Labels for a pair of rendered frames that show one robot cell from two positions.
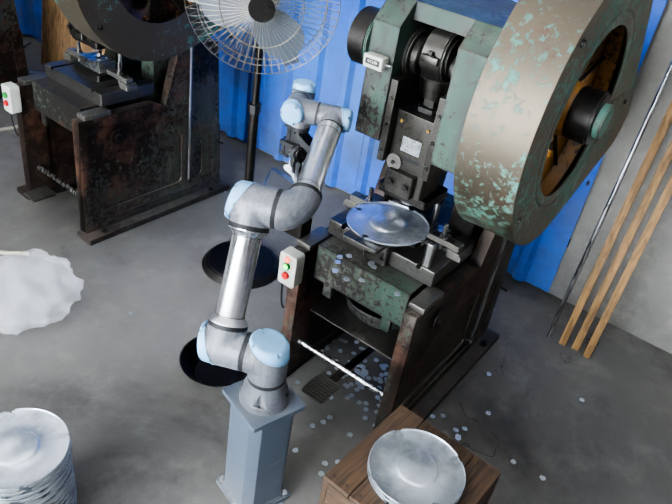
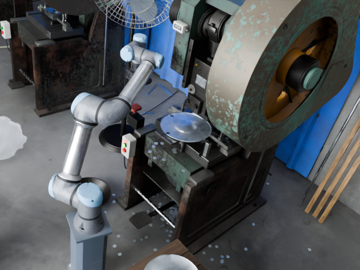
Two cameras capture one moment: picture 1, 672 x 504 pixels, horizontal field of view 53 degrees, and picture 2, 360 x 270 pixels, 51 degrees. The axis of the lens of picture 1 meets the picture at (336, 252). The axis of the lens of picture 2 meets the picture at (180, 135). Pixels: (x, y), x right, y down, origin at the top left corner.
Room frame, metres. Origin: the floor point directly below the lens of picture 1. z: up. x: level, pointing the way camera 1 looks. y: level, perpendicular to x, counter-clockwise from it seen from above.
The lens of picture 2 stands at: (0.25, -0.41, 2.01)
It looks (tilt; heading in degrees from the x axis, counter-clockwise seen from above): 36 degrees down; 9
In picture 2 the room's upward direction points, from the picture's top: 12 degrees clockwise
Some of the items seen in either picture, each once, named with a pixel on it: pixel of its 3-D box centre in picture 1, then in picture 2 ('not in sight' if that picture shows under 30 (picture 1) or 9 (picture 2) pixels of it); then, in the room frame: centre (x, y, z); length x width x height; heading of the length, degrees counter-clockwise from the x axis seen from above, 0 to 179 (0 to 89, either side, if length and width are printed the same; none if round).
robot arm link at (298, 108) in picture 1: (300, 109); (133, 52); (1.98, 0.19, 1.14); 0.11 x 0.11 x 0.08; 83
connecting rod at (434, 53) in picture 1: (437, 81); (220, 42); (2.10, -0.23, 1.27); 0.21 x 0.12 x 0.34; 149
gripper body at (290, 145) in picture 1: (296, 140); (135, 70); (2.09, 0.20, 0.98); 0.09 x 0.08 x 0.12; 59
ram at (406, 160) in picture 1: (416, 150); (205, 84); (2.06, -0.20, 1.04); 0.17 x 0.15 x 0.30; 149
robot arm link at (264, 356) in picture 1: (266, 356); (88, 199); (1.42, 0.15, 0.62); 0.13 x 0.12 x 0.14; 83
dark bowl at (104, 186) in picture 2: (217, 364); (88, 196); (1.93, 0.39, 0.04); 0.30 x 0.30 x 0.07
